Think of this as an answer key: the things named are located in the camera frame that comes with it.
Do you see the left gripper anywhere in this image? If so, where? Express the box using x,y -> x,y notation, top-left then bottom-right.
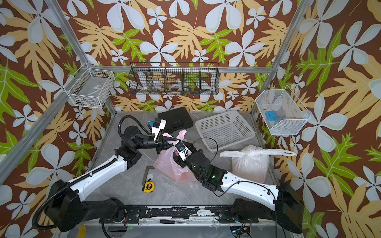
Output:
133,131 -> 179,156

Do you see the pink printed plastic bag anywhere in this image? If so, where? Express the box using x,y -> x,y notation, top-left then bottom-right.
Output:
153,146 -> 196,183

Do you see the white plastic bag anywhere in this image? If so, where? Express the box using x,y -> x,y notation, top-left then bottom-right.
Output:
220,145 -> 297,183

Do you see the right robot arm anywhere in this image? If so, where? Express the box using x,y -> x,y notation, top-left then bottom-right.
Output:
173,150 -> 304,234

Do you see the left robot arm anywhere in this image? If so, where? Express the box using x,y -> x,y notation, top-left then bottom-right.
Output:
31,115 -> 170,232

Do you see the black plastic tool case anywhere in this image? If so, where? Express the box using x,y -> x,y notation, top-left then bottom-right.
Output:
157,107 -> 193,134

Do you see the large metal hex key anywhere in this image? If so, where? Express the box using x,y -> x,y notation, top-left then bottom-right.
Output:
141,166 -> 155,186

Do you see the yellow tape measure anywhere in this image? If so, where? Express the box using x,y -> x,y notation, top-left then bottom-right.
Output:
142,180 -> 155,193

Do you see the white plastic perforated basket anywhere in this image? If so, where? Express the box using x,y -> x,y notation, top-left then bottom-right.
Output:
194,111 -> 256,152

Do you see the white tape roll in basket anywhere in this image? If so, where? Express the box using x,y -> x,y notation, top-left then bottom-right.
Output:
169,83 -> 183,92

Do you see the black screwdriver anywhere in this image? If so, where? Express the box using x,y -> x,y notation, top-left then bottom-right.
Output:
159,219 -> 188,225

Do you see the blue object in basket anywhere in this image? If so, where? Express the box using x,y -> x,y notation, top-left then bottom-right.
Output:
265,111 -> 278,121

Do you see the white mesh basket right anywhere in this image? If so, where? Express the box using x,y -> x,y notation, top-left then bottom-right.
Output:
255,86 -> 312,137

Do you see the yellow tape roll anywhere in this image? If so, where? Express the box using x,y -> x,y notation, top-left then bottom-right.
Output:
76,224 -> 86,238

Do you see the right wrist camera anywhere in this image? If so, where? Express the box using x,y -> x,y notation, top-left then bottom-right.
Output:
174,140 -> 193,160

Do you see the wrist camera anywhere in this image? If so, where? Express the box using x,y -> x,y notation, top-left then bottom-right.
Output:
174,140 -> 193,160
148,118 -> 166,141

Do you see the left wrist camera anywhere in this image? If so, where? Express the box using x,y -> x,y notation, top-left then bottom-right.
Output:
148,118 -> 166,141

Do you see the black wire basket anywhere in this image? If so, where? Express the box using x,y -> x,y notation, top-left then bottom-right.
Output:
127,61 -> 220,95

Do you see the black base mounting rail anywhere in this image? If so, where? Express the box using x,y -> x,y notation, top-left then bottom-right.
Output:
118,204 -> 260,224

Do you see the white wire basket left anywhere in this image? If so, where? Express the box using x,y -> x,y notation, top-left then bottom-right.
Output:
64,63 -> 115,109

